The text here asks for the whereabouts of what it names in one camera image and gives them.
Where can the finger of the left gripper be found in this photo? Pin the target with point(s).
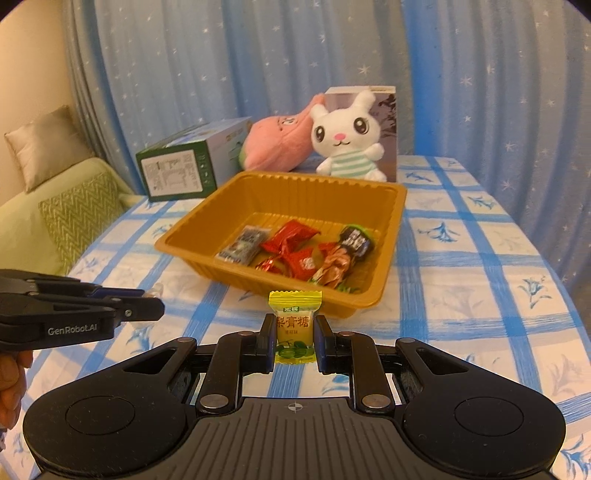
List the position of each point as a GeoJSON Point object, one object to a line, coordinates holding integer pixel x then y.
{"type": "Point", "coordinates": [34, 322]}
{"type": "Point", "coordinates": [27, 283]}

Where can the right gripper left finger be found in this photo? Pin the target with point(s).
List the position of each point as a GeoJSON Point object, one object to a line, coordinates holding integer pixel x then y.
{"type": "Point", "coordinates": [235, 356]}

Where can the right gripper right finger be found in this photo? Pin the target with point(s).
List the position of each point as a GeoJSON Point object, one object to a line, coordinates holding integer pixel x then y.
{"type": "Point", "coordinates": [356, 356]}

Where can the yellow candy packet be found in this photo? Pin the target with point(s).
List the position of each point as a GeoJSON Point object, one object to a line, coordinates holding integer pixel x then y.
{"type": "Point", "coordinates": [295, 316]}

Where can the small red candy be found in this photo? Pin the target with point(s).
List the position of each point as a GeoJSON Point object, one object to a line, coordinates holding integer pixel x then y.
{"type": "Point", "coordinates": [270, 265]}

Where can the clear brown candy packet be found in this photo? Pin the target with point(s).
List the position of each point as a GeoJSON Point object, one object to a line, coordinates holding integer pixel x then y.
{"type": "Point", "coordinates": [156, 291]}

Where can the clear grey snack packet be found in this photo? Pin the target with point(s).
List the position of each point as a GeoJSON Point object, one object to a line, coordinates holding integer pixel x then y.
{"type": "Point", "coordinates": [244, 248]}

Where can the green black snack bag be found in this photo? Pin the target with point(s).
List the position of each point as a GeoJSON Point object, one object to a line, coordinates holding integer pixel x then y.
{"type": "Point", "coordinates": [355, 245]}

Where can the large red pillow snack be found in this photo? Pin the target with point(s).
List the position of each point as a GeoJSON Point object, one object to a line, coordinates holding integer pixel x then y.
{"type": "Point", "coordinates": [289, 237]}

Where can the green red candy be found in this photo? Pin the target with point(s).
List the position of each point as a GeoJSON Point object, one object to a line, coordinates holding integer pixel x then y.
{"type": "Point", "coordinates": [348, 289]}

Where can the red rectangular wafer packet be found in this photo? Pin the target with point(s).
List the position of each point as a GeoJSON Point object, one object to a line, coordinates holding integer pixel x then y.
{"type": "Point", "coordinates": [300, 264]}

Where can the dark red snack packet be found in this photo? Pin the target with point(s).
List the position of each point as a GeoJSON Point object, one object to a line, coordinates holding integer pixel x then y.
{"type": "Point", "coordinates": [327, 248]}

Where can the person's left hand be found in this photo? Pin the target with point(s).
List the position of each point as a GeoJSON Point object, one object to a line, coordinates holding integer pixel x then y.
{"type": "Point", "coordinates": [13, 385]}

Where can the light green sofa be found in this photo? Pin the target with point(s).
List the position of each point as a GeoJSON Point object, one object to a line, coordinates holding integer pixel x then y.
{"type": "Point", "coordinates": [25, 241]}

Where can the green chevron cushion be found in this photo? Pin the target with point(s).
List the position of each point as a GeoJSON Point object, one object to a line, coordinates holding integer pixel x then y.
{"type": "Point", "coordinates": [75, 218]}

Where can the orange plastic tray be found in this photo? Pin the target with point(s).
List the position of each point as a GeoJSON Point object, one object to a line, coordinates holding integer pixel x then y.
{"type": "Point", "coordinates": [269, 200]}

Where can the beige satin cushion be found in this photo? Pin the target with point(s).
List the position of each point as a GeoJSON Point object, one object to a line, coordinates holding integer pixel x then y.
{"type": "Point", "coordinates": [47, 146]}

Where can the green carton box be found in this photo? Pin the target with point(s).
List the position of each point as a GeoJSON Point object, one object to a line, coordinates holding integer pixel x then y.
{"type": "Point", "coordinates": [193, 163]}

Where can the pink plush toy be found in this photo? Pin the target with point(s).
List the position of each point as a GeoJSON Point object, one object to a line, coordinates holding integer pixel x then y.
{"type": "Point", "coordinates": [279, 143]}

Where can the white bunny plush toy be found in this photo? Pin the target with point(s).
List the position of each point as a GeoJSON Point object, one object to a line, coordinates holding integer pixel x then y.
{"type": "Point", "coordinates": [348, 139]}

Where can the white purple box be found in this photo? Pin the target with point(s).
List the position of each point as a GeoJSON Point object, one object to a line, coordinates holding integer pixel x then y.
{"type": "Point", "coordinates": [384, 111]}

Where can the blue star curtain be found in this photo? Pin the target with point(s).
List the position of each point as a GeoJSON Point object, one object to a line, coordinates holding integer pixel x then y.
{"type": "Point", "coordinates": [501, 86]}

